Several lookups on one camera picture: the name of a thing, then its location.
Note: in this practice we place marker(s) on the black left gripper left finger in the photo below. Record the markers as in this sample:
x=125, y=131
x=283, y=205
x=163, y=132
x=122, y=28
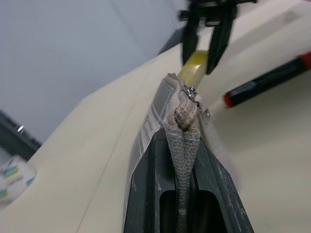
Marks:
x=148, y=189

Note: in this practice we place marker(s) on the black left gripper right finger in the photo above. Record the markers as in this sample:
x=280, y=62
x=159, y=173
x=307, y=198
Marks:
x=216, y=194

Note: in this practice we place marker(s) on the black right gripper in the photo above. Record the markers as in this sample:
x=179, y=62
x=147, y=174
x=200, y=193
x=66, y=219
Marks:
x=213, y=12

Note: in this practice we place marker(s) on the yellow highlighter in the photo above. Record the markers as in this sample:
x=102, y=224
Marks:
x=194, y=65

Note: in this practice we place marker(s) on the black marker with red cap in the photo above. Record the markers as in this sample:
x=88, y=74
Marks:
x=264, y=81

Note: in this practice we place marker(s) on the white printed tape roll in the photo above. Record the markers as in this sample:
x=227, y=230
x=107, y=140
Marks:
x=14, y=178

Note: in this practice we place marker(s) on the dark ribbed box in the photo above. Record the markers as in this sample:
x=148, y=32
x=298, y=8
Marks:
x=14, y=136

